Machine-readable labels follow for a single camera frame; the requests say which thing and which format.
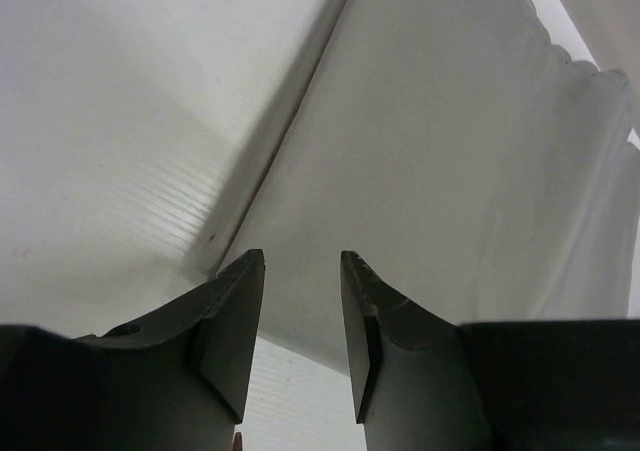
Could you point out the brown wooden fork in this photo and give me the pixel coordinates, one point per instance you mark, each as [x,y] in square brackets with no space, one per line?
[238,442]

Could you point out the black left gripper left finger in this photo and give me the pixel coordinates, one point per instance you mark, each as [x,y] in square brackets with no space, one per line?
[177,377]

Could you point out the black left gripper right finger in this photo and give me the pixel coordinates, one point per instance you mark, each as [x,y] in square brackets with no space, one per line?
[412,386]

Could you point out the grey cloth napkin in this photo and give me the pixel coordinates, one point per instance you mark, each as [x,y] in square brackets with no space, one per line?
[471,162]

